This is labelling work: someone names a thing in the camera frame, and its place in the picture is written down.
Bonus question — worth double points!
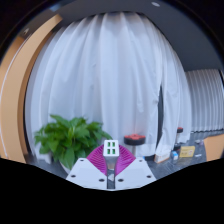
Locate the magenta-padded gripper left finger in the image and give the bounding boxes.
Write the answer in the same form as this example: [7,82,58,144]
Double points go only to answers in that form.
[65,144,111,190]

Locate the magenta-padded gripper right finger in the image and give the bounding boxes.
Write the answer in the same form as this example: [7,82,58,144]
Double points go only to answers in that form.
[114,144,157,190]

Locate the green plant in white pot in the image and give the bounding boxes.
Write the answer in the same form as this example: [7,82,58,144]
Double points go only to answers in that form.
[33,114,113,175]

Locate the small blue white box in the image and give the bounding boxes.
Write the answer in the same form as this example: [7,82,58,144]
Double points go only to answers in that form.
[170,150,180,162]

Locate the yellow card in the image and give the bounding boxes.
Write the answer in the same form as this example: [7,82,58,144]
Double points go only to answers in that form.
[179,145,196,159]

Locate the small black red dumbbell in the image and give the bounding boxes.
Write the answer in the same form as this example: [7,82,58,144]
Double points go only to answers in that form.
[175,126,185,151]

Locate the white curtain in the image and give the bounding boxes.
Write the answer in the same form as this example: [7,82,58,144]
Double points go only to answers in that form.
[24,12,193,162]

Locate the white vertical blinds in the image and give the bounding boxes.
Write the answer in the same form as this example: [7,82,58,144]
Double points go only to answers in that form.
[184,68,224,134]

